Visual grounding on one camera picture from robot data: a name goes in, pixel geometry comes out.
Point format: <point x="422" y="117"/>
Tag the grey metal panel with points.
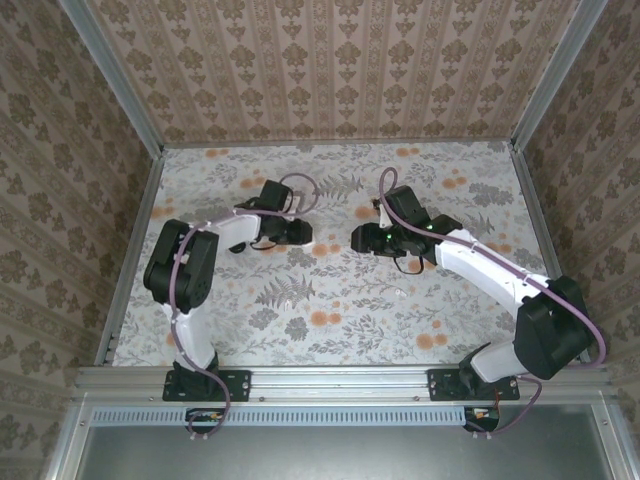
<point x="340" y="455"/>

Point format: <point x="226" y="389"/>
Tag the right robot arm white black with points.
<point x="480" y="265"/>

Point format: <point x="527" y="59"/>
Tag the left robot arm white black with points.
<point x="192" y="340"/>

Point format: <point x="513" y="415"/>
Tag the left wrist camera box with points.
<point x="296" y="202"/>

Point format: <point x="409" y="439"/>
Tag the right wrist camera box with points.
<point x="384" y="218"/>

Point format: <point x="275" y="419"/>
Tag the aluminium side rail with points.
<point x="532" y="210"/>
<point x="142" y="200"/>

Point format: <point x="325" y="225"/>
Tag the long aluminium base rail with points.
<point x="340" y="382"/>

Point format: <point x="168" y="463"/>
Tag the aluminium corner post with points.
<point x="115" y="80"/>
<point x="555" y="75"/>

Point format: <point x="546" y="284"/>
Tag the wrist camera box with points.
<point x="296" y="202"/>
<point x="384" y="218"/>

